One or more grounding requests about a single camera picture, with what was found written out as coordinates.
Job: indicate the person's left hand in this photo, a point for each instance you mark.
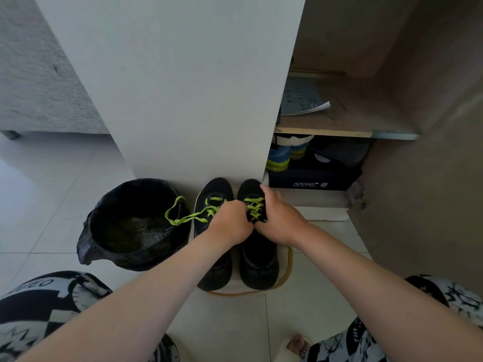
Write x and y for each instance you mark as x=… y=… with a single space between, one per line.
x=230 y=224

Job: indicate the person's right hand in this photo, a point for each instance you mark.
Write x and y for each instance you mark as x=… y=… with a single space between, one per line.
x=281 y=222

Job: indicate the person's left fingers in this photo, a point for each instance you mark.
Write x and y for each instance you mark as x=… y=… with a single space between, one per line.
x=237 y=211

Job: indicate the person's right fingers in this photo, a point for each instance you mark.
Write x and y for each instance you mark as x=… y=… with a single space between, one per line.
x=268 y=201

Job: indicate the green shoelace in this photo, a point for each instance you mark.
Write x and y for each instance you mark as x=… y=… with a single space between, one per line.
x=255 y=201
x=209 y=210

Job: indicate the person's left forearm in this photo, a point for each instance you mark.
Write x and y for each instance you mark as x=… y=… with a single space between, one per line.
x=124 y=305

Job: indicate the person's right forearm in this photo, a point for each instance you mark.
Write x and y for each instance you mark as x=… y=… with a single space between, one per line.
x=377 y=294

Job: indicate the black sneaker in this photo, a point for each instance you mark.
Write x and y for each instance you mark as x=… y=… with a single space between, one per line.
x=216 y=189
x=259 y=267

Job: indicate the blue and yellow sneaker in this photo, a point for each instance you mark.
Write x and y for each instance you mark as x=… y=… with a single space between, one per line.
x=298 y=150
x=278 y=160

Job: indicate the dark shoe box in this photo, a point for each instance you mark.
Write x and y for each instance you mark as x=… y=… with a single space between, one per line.
x=313 y=177

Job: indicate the white tray with yellow rim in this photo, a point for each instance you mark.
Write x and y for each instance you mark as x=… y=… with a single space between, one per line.
x=234 y=286

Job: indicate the grey shoe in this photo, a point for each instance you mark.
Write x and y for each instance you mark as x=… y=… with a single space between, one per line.
x=341 y=150

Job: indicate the metal cabinet hinge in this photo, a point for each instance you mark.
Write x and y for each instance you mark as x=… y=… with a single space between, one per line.
x=357 y=196

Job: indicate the black bin with bag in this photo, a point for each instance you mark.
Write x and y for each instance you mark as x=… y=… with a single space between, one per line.
x=132 y=226

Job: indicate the grey paper booklet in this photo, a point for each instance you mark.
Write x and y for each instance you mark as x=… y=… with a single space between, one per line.
x=302 y=97

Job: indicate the wooden cabinet shelf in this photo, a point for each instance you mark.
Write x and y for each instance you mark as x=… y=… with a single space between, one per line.
x=358 y=113

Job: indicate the white cabinet door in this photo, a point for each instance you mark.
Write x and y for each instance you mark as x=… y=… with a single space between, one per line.
x=181 y=90

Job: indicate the white slipper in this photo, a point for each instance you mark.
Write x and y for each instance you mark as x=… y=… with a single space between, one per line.
x=291 y=354

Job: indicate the brown cabinet door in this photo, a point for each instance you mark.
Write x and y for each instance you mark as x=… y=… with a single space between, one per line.
x=434 y=184

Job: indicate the black and white patterned shorts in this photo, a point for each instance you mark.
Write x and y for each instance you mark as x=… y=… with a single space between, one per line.
x=37 y=305

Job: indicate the dark sofa leg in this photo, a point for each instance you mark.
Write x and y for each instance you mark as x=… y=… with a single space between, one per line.
x=10 y=134

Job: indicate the grey fabric sofa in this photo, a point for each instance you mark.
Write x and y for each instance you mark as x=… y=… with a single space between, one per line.
x=41 y=71

